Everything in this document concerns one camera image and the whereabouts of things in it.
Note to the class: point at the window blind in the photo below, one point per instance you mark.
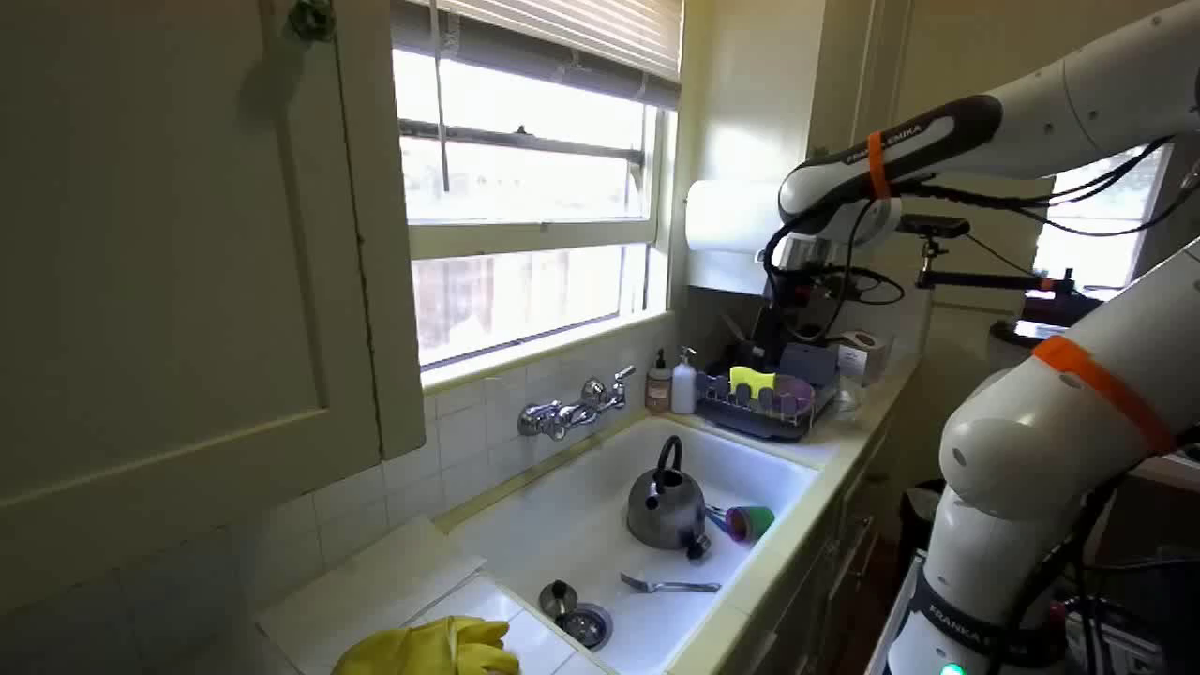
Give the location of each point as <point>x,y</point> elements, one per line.
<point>610,45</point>

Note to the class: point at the dark dish drying rack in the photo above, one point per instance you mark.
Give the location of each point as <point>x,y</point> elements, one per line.
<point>760,418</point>

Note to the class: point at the metal spoon in sink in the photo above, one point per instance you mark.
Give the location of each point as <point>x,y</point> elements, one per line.
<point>667,583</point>

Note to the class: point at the yellow rubber glove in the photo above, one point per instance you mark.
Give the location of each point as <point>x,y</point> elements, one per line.
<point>442,647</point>

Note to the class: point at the white paper towel roll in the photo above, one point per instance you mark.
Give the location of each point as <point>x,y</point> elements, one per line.
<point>726,231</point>

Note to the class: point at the small metal cup near drain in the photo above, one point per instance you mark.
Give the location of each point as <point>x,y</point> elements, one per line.
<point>557,596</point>

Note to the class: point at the metal kettle cap black knob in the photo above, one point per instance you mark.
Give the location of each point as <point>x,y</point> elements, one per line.
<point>693,546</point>

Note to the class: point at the dark soap bottle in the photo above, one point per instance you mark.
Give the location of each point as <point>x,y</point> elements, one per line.
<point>657,385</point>

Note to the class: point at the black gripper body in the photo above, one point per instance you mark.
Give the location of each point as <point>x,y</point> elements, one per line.
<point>785,311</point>

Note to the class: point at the green and purple cup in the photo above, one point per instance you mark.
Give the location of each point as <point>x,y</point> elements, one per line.
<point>750,521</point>

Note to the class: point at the cream cabinet door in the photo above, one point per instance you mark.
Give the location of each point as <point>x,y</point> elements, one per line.
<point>205,270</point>

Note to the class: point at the chrome wall faucet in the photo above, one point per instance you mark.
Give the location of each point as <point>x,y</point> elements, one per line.
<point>560,418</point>

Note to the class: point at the purple plate in rack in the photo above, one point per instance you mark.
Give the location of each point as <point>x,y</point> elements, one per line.
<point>795,393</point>

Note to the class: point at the yellow sponge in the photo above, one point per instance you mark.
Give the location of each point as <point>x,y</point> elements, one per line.
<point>750,381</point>

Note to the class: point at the metal kettle with black handle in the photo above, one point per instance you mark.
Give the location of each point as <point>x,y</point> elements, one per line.
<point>665,505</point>

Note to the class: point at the white soap bottle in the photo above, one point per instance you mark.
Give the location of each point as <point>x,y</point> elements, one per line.
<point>685,381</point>

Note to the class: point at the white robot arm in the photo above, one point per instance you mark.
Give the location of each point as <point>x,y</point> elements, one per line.
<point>1030,450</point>

